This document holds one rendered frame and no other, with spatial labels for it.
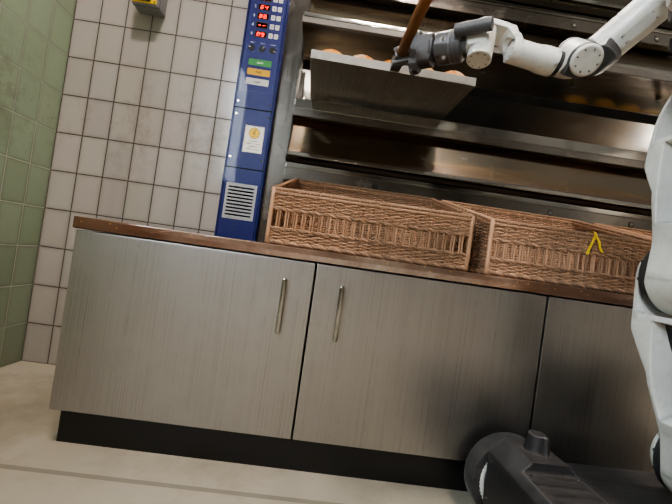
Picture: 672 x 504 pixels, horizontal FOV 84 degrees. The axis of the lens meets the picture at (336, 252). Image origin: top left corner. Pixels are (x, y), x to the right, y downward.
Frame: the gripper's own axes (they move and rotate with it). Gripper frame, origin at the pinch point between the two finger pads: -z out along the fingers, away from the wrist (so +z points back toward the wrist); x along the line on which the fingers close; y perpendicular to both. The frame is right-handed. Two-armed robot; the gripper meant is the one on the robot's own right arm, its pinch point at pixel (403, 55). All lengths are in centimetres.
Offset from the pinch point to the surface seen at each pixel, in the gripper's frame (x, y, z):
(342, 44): 17.0, -13.8, -32.1
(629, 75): 18, -66, 62
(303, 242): -61, 23, -11
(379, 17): 35, -28, -25
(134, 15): 20, 25, -106
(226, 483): -121, 37, -14
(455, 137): -9.5, -46.9, 6.4
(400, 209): -49, 10, 10
